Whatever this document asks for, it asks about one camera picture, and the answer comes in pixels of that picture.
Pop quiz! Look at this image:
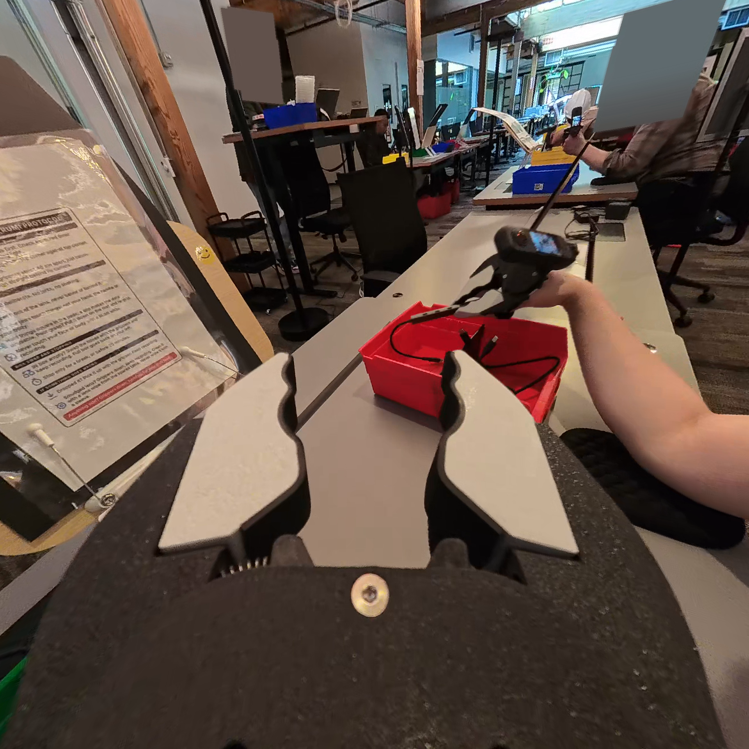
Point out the person's right forearm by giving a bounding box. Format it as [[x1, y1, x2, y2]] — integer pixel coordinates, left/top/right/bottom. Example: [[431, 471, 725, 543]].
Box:
[[562, 281, 749, 522]]

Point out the black elbow pad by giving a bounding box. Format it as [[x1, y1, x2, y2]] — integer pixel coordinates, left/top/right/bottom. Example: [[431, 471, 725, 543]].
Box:
[[561, 427, 747, 551]]

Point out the black utility cart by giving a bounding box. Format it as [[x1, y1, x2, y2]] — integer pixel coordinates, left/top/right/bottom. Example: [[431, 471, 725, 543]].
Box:
[[206, 211, 289, 314]]

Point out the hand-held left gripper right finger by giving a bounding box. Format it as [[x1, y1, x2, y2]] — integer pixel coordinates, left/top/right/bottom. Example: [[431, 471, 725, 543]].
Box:
[[425, 349, 581, 572]]

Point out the blue plastic bin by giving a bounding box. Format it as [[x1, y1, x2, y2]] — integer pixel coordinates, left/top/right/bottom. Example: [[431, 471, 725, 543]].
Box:
[[512, 163, 581, 195], [263, 102, 319, 131]]

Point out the black office chair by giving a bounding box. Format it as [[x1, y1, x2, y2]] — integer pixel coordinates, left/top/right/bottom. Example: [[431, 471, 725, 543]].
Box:
[[280, 140, 360, 283], [637, 140, 749, 328], [336, 157, 429, 298]]

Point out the red plastic bin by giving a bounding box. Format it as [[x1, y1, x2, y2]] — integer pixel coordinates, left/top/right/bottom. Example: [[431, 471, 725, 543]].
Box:
[[418, 180, 456, 220], [358, 301, 570, 425]]

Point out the wooden sign board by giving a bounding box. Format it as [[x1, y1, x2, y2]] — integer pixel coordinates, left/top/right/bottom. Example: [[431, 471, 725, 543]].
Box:
[[0, 219, 276, 557]]

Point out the clear acrylic sign holder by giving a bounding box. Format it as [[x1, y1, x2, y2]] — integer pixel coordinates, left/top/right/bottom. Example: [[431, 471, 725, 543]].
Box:
[[0, 126, 242, 513]]

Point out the black hub cable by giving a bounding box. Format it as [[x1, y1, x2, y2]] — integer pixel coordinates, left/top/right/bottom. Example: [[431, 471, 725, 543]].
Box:
[[389, 319, 448, 365]]

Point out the black floor lamp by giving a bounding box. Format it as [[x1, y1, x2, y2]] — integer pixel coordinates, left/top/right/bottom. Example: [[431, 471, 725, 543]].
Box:
[[199, 0, 331, 343]]

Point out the printed instruction sheet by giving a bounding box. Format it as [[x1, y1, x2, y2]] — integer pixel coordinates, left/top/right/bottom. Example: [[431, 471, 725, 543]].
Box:
[[0, 140, 235, 492]]

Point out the wooden support post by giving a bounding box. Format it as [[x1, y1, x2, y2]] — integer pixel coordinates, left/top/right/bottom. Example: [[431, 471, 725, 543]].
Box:
[[96, 0, 249, 293], [404, 0, 424, 118]]

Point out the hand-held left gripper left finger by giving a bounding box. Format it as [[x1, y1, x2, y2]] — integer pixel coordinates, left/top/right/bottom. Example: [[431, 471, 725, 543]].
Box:
[[157, 352, 311, 564]]

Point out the wooden desk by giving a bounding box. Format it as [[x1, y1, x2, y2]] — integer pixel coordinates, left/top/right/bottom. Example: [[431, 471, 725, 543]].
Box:
[[222, 114, 390, 296]]

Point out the thin black gold-plug cable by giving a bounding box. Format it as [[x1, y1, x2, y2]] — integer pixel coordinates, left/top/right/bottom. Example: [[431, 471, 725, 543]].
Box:
[[459, 327, 561, 396]]

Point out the black slanted pole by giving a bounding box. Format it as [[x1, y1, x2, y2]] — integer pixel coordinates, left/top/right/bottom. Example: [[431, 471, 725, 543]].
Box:
[[529, 133, 596, 230]]

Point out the person's right hand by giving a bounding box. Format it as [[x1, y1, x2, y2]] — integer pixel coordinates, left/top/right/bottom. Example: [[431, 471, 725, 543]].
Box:
[[528, 273, 587, 312]]

